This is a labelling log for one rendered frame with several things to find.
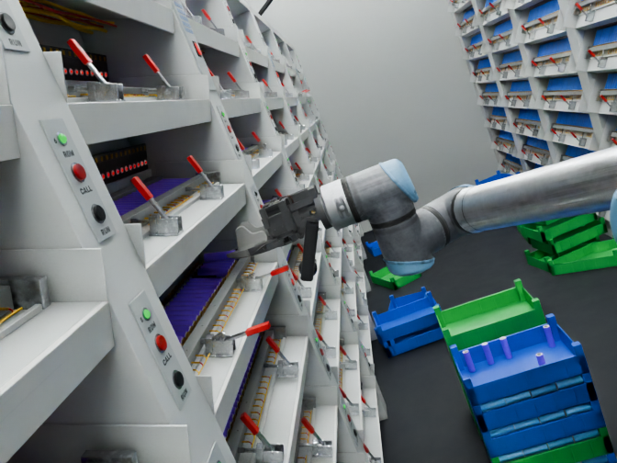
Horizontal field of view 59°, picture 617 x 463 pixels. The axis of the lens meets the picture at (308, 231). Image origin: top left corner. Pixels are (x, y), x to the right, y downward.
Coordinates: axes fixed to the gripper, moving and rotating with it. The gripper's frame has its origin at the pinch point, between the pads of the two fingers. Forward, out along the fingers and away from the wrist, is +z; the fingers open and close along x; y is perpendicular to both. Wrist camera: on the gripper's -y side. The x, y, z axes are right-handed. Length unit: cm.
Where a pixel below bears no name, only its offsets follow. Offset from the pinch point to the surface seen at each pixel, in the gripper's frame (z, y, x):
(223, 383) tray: -3.8, -7.0, 40.5
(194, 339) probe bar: 0.8, -2.8, 32.5
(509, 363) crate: -47, -64, -40
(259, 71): 1, 45, -153
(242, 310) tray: -2.0, -6.3, 16.1
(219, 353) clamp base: -2.0, -5.9, 32.9
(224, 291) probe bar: 0.7, -2.8, 13.0
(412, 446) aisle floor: -11, -96, -63
